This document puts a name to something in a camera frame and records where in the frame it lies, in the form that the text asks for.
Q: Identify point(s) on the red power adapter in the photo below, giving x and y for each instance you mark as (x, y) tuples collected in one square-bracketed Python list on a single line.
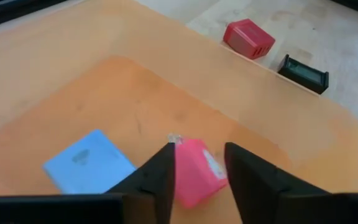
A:
[(247, 37)]

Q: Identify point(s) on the light blue power adapter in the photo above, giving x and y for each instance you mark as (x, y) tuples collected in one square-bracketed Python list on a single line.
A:
[(89, 161)]

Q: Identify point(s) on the pink power adapter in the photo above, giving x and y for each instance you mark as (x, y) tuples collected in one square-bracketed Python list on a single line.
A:
[(194, 177)]

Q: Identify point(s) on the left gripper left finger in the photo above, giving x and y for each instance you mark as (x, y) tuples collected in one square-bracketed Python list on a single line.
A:
[(135, 199)]

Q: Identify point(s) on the black digital timer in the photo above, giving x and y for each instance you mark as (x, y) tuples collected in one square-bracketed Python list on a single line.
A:
[(303, 74)]

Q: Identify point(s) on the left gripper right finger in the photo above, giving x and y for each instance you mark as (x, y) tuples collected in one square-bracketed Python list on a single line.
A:
[(266, 196)]

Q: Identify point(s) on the orange translucent plastic bin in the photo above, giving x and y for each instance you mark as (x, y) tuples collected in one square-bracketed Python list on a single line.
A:
[(166, 77)]

